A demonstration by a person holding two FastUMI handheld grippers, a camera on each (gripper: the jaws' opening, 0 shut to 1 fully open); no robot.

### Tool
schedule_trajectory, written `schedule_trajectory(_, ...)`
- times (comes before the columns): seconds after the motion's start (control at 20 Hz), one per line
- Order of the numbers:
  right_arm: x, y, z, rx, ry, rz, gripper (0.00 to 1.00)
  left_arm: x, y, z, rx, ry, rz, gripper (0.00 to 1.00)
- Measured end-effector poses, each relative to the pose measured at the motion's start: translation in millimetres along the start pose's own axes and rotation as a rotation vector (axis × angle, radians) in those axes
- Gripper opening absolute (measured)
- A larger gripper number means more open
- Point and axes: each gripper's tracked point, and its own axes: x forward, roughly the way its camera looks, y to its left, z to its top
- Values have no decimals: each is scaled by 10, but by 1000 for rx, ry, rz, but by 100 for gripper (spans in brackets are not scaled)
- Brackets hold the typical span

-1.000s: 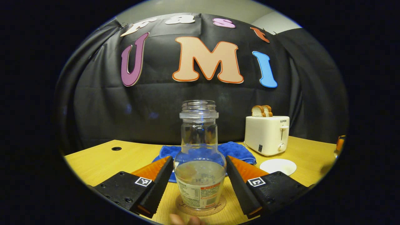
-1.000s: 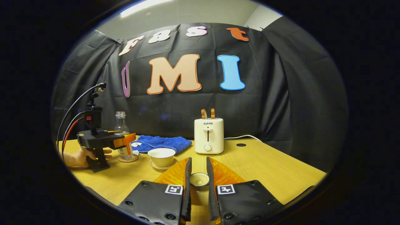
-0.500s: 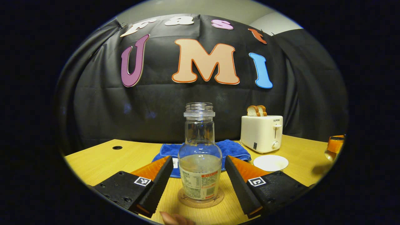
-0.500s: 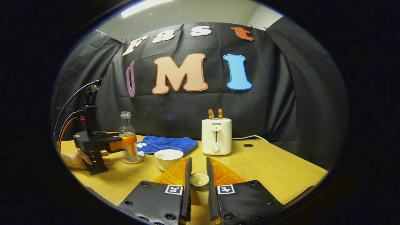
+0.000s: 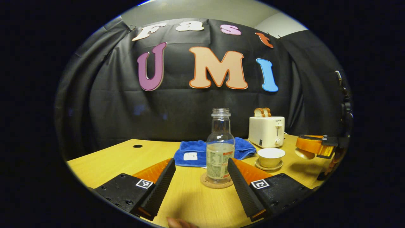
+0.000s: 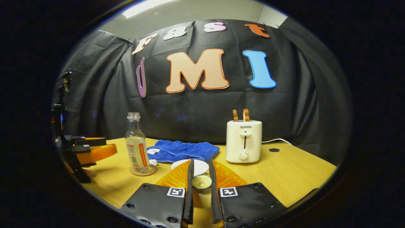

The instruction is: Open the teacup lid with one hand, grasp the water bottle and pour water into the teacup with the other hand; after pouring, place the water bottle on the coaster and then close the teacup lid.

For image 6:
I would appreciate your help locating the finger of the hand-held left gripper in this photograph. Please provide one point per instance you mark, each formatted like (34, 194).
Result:
(102, 152)
(96, 138)

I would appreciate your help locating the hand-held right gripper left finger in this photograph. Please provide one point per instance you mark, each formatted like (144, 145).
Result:
(190, 202)

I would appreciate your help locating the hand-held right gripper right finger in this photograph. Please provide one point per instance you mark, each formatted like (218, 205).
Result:
(214, 202)

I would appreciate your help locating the cream teacup lid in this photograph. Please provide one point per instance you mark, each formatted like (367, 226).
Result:
(202, 182)

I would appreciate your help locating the clear plastic water bottle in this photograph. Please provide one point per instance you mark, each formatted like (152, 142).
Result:
(137, 148)

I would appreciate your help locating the cream ceramic teacup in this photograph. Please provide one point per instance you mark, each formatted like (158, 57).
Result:
(182, 166)

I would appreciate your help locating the round cork coaster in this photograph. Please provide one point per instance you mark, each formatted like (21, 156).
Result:
(152, 172)

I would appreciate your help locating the small white paper piece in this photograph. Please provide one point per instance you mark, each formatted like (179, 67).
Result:
(153, 162)

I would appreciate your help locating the blue towel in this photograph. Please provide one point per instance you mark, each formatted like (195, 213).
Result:
(186, 150)

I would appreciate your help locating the white toaster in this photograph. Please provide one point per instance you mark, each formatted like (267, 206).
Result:
(243, 142)

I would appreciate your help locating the black backdrop cloth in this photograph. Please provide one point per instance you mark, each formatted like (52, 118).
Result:
(300, 95)

